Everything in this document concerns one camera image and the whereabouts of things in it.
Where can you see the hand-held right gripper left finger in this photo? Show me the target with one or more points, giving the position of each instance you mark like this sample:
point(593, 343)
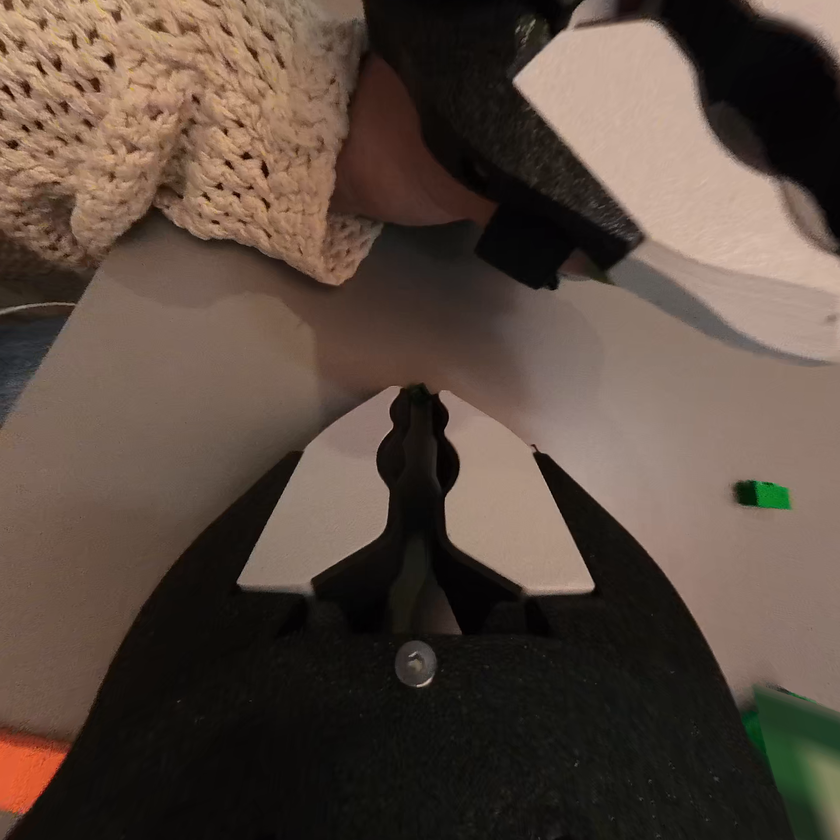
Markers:
point(328, 518)

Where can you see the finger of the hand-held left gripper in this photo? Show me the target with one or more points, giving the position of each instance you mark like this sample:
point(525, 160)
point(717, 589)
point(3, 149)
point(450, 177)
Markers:
point(722, 302)
point(623, 131)

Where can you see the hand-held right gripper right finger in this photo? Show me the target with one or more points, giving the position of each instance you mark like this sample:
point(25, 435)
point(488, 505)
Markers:
point(512, 518)

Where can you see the bright green lego brick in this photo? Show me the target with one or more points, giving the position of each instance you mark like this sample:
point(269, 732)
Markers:
point(761, 495)

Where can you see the green lego face block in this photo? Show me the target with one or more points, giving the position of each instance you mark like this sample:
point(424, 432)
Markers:
point(800, 754)

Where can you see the person's left hand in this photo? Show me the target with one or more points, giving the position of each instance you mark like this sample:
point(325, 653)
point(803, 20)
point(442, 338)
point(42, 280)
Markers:
point(387, 177)

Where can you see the blue jeans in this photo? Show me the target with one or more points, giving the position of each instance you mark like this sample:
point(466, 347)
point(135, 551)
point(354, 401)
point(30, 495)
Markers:
point(23, 361)

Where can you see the orange brick separator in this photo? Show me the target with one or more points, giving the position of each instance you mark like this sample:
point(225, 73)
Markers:
point(26, 768)

